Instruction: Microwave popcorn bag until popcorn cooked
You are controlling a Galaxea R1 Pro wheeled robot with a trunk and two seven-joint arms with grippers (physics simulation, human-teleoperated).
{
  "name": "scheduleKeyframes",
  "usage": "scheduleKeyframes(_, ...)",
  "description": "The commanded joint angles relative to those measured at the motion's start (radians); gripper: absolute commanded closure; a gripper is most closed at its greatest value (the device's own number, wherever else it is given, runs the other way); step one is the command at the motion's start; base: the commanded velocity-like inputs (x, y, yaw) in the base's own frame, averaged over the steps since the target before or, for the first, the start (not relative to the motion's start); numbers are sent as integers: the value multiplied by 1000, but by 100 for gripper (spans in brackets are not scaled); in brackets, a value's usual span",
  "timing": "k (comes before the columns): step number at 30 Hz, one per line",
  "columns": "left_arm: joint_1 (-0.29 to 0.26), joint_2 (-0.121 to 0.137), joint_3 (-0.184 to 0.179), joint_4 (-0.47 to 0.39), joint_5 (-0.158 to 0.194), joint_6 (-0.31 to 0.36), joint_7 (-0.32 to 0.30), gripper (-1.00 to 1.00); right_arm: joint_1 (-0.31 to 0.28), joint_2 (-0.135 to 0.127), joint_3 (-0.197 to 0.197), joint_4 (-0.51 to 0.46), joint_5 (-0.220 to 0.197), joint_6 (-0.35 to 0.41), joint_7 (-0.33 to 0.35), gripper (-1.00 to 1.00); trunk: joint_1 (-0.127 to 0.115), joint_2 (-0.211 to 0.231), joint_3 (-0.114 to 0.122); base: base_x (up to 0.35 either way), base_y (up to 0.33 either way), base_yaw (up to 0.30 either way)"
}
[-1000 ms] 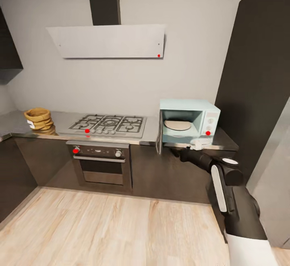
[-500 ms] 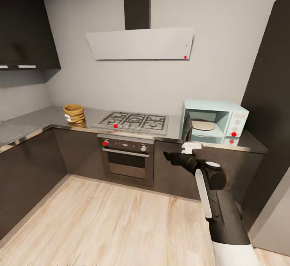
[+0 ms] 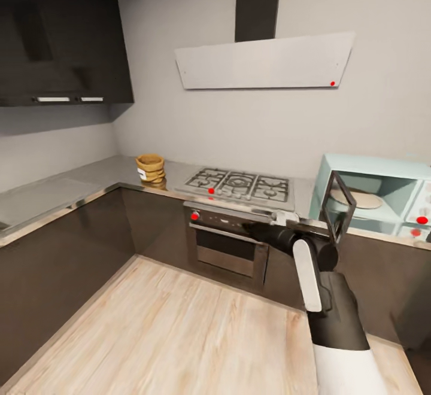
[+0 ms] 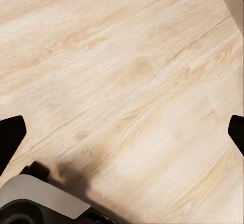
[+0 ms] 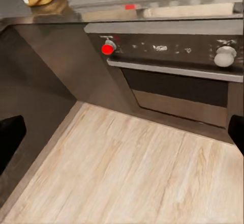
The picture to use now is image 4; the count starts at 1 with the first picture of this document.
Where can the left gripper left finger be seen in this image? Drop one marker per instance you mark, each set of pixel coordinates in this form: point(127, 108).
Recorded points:
point(12, 132)

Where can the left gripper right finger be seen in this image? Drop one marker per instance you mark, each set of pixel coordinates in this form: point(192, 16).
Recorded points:
point(236, 131)

